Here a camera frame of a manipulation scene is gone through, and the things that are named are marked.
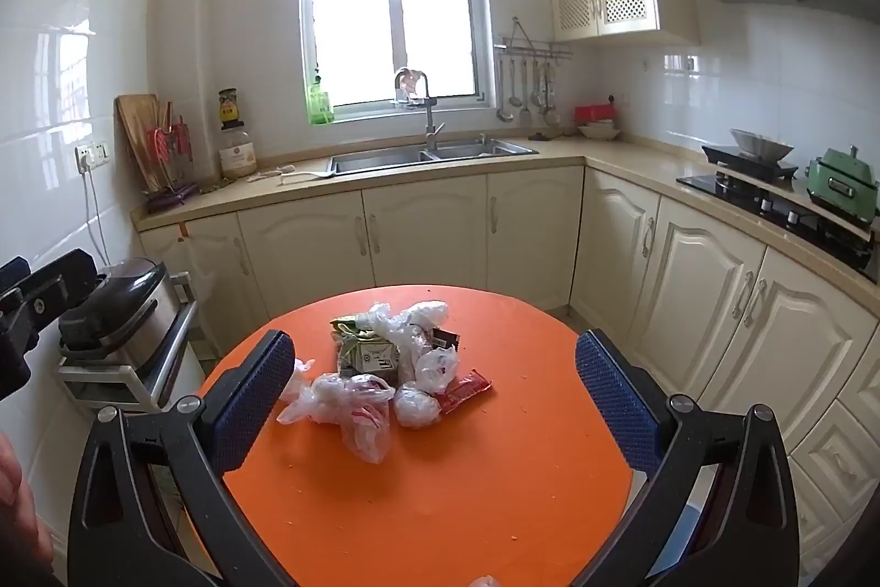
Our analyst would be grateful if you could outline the clear plastic bag red print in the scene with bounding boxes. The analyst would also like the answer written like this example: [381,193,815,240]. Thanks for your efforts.
[276,372,395,465]

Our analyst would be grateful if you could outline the green gold snack package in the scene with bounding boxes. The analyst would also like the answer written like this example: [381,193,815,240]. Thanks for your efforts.
[329,316,400,386]

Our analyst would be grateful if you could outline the red snack wrapper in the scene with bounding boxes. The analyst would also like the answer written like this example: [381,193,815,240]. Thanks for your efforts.
[437,370,492,416]

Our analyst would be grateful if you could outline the white plastic ball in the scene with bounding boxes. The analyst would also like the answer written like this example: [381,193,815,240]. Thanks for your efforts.
[392,383,442,429]

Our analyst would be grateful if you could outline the white plastic bag bundle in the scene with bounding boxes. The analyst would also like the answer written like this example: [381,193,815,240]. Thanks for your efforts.
[355,301,459,395]

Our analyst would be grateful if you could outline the person's left hand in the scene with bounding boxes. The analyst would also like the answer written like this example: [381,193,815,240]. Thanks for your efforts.
[0,434,54,572]

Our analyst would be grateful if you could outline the orange round table cloth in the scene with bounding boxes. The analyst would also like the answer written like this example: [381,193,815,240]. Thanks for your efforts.
[225,284,633,585]

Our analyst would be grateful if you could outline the cream lower cabinets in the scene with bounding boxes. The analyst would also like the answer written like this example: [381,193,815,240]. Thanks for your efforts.
[140,161,878,585]

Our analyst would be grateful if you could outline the red utensil rack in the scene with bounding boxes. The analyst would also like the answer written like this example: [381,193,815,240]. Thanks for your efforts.
[146,101,199,215]

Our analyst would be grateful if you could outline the wooden cutting board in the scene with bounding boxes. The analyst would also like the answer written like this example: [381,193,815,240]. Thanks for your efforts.
[115,94,164,195]

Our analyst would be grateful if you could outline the large clear jar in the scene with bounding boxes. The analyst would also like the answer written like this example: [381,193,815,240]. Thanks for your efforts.
[219,119,258,180]

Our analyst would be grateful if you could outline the yellow label sauce bottle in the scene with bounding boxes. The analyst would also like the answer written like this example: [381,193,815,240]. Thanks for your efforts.
[219,88,240,125]

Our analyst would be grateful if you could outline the green dish soap bottle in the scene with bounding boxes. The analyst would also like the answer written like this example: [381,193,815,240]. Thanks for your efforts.
[306,74,334,125]

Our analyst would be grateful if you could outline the black gas stove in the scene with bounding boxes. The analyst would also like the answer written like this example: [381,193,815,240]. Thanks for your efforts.
[677,171,878,283]

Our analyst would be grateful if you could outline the green electric cooker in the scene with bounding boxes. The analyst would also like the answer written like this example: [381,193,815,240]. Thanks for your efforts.
[805,146,878,228]

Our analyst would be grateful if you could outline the grey bowl on rack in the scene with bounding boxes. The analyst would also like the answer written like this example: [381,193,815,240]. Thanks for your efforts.
[731,128,794,164]

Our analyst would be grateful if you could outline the red lidded bowl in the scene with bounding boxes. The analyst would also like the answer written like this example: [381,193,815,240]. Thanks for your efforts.
[574,103,620,141]

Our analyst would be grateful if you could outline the stainless steel sink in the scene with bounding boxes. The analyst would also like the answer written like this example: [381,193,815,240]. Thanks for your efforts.
[327,135,536,175]

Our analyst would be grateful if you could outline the wall power socket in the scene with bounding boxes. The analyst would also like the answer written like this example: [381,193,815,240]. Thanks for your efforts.
[73,141,112,174]

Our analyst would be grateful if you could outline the wall utensil rail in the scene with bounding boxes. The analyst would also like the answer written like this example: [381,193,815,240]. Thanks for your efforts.
[492,17,574,128]

